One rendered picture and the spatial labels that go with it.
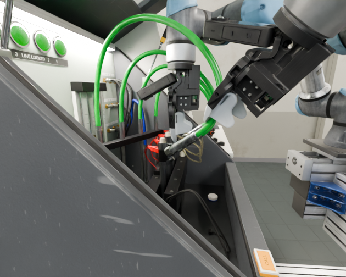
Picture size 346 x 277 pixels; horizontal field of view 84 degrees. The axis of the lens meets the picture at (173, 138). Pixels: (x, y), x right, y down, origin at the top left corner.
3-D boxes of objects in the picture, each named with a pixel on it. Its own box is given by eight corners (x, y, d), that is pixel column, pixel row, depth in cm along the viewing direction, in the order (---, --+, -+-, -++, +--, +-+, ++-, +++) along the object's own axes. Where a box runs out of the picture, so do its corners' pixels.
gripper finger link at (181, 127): (190, 146, 52) (191, 112, 50) (169, 145, 53) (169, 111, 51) (191, 143, 55) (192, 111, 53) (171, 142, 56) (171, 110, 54)
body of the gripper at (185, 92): (198, 112, 49) (200, 62, 46) (165, 112, 50) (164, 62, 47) (199, 110, 56) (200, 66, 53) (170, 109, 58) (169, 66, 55)
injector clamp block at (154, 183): (176, 238, 58) (177, 193, 54) (144, 234, 60) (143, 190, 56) (187, 184, 91) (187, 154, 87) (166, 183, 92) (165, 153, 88)
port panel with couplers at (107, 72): (113, 143, 79) (106, 62, 71) (105, 143, 79) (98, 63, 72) (125, 136, 91) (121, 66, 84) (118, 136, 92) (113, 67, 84)
